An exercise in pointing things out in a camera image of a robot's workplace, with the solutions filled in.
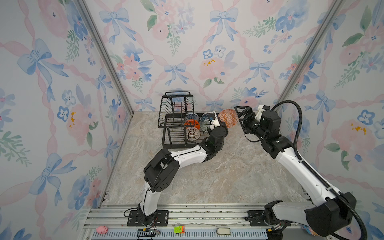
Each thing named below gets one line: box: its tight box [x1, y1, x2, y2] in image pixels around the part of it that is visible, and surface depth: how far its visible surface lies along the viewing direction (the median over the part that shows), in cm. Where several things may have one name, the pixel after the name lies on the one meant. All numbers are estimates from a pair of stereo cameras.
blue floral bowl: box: [184, 112, 200, 122], surface depth 112 cm
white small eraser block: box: [216, 228, 231, 235], surface depth 71 cm
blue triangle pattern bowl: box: [201, 111, 218, 121], surface depth 73 cm
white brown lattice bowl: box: [186, 127, 201, 141], surface depth 105 cm
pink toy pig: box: [96, 225, 109, 235], surface depth 71 cm
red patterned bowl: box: [218, 108, 239, 128], surface depth 85 cm
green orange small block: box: [173, 225, 186, 234], surface depth 70 cm
